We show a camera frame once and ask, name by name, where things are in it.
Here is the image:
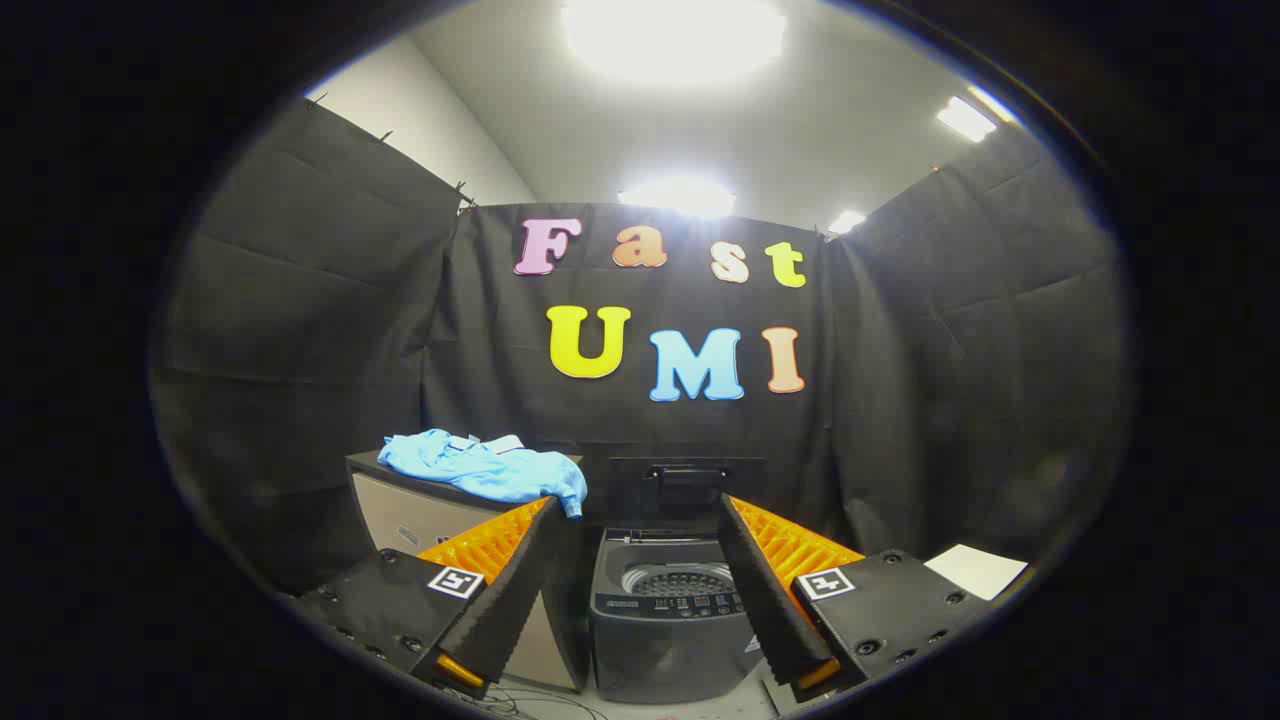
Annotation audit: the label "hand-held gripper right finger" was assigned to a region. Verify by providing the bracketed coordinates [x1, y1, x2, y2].
[718, 492, 993, 704]

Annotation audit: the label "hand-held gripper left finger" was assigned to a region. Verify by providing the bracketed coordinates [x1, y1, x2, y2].
[295, 496, 562, 699]

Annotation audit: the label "light blue polo shirt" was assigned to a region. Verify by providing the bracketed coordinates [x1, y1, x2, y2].
[378, 428, 589, 521]

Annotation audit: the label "grey washing machine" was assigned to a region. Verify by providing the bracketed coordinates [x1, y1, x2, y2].
[588, 528, 776, 704]

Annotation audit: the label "grey cabinet with black top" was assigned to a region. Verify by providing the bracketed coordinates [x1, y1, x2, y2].
[345, 450, 591, 693]

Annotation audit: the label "white sheet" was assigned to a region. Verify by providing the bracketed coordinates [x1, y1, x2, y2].
[922, 543, 1029, 601]

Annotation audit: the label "ceiling light panel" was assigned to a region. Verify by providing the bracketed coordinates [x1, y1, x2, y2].
[936, 96, 999, 143]

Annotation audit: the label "thin floor cables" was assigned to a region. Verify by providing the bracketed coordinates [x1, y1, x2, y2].
[440, 685, 606, 720]

